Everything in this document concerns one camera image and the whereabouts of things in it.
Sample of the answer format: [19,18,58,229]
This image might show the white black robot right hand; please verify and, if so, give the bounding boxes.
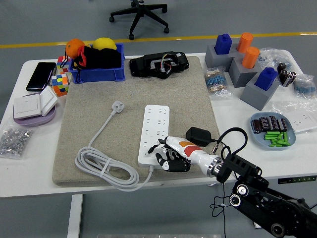
[148,135,218,177]

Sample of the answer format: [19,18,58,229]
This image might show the black plug adapter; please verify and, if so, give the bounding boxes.
[186,126,212,147]

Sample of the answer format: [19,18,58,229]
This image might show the white power strip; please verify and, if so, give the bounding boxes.
[138,104,171,170]

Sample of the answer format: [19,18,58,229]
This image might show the thin black adapter cord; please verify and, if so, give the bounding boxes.
[210,137,230,238]

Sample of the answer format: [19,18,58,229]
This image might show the white power cord with plug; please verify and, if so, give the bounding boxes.
[75,100,155,192]

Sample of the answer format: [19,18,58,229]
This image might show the light blue plate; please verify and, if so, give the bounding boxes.
[249,112,297,151]

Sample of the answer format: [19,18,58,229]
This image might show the bag of striped resistors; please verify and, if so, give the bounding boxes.
[203,66,233,98]

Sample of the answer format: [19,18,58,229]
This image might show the pile of green batteries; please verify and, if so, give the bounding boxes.
[264,131,289,148]

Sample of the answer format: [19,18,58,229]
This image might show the wide grey block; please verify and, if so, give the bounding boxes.
[205,44,245,72]

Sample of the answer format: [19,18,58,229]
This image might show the grey-brown mat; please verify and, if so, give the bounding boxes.
[52,56,223,188]

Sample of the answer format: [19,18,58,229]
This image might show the blue peg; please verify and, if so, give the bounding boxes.
[214,33,233,55]
[254,66,279,92]

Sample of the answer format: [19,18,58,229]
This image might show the clear bag around socket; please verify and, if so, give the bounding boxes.
[271,100,317,135]

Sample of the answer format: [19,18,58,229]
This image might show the orange cylinder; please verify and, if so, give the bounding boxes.
[236,32,254,54]
[241,46,261,69]

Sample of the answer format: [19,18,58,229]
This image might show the black table control panel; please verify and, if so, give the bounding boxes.
[277,175,317,185]

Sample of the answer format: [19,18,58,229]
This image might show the blue plastic bin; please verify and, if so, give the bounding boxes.
[68,43,126,84]

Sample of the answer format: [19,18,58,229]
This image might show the bundle of black capacitors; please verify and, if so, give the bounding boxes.
[276,62,298,88]

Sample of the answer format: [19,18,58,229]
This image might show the clear plastic bag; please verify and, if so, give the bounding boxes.
[257,47,291,72]

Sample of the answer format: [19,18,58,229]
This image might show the bag of blue resistors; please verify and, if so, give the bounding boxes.
[292,73,317,100]

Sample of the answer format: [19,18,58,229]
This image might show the yellow lemon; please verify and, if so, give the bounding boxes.
[92,37,117,52]

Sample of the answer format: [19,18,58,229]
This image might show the black office chair base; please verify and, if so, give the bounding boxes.
[108,0,170,41]

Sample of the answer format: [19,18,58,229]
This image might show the large colourful puzzle cube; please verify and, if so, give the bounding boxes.
[51,73,70,97]

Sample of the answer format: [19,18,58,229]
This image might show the orange fruit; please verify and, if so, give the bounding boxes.
[65,38,86,60]

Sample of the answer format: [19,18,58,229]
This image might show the small colourful puzzle cube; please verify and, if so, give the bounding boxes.
[56,56,73,75]

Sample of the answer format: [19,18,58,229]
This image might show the purple dish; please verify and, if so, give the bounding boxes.
[13,93,57,128]

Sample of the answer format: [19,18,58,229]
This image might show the black smartphone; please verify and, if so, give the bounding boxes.
[25,61,57,92]

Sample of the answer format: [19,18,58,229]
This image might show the bag of metal nuts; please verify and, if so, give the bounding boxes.
[0,123,33,160]

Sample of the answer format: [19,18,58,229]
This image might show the black device housing with wires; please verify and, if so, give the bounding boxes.
[129,51,190,80]

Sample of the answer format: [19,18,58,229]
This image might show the white wall socket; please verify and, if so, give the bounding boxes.
[287,110,317,134]

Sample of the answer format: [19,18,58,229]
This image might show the black drawstring pouch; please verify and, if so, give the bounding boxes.
[71,45,122,84]

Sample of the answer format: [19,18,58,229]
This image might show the tilted white wall switch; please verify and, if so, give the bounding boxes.
[39,85,59,117]

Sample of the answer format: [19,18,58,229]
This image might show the flat white wall switch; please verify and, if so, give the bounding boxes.
[13,94,42,120]

